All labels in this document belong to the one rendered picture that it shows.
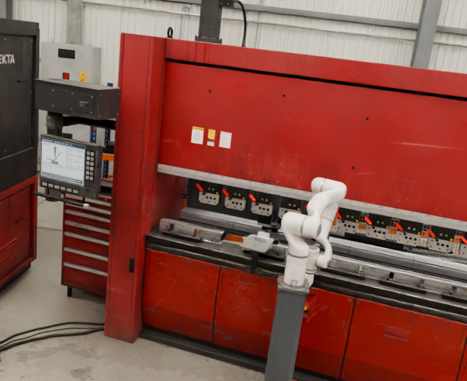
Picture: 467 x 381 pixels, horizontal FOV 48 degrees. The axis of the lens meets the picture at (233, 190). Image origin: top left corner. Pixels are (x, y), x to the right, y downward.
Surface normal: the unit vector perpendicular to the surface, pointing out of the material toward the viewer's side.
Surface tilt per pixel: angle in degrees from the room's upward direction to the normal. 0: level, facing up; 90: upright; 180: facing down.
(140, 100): 90
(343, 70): 90
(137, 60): 90
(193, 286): 90
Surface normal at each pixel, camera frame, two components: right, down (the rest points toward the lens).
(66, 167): -0.37, 0.21
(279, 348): -0.10, 0.26
